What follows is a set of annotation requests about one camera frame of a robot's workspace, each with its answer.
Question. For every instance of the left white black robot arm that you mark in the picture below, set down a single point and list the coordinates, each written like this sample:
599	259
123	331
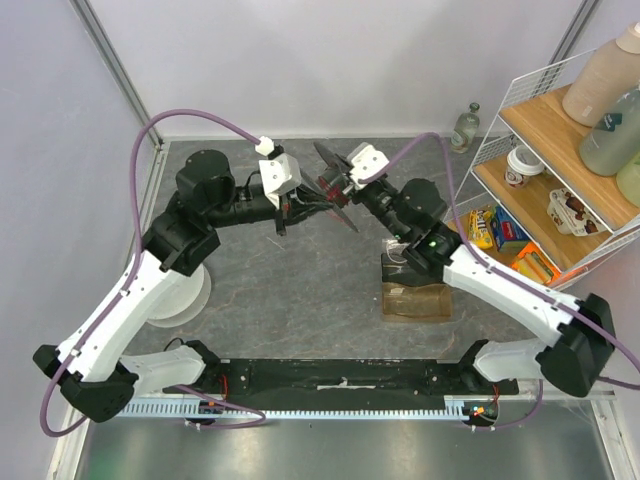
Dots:
90	368

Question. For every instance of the white paper cup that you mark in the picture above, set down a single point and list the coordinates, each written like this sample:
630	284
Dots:
522	165

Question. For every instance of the white wire shelf rack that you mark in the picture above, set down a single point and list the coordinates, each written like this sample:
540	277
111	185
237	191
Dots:
531	115

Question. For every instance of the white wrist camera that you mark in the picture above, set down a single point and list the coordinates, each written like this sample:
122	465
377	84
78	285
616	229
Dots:
280	172
365	161

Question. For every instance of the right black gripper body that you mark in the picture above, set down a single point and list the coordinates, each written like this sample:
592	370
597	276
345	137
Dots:
338	181

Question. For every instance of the white cable spool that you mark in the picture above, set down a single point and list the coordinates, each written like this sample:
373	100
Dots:
184	301

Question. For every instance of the light green bottle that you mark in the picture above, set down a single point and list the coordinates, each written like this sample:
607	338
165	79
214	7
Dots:
628	181

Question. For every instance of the blue grey cable duct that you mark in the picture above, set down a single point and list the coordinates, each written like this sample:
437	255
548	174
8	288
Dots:
193	408

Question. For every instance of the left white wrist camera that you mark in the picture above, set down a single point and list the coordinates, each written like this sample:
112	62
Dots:
280	172

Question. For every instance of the white pudding cup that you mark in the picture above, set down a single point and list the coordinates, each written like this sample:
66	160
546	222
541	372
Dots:
570	215

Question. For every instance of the glass bottle green cap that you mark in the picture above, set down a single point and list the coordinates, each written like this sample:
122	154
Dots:
465	129

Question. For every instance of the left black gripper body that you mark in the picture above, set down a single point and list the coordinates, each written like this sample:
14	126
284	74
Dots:
286	212

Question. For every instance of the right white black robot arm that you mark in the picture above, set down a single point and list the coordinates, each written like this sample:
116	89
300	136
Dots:
572	338

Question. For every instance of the blue snack box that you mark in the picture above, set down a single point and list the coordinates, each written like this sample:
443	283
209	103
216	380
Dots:
508	236

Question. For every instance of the beige plastic bottle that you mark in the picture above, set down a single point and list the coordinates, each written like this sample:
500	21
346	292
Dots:
611	71

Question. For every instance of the orange snack box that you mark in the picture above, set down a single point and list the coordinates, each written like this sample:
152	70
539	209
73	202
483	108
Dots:
532	263

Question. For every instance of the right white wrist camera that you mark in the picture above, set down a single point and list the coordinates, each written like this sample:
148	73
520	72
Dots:
365	161

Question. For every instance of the dark grey cable spool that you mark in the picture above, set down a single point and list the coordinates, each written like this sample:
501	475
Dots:
336	164

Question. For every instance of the yellow candy bag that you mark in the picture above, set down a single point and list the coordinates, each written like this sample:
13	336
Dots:
479	229

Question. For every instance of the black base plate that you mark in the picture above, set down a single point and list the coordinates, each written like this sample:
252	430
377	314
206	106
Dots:
237	378

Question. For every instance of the green liquid bottle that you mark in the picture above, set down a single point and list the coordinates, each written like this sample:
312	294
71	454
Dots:
614	140

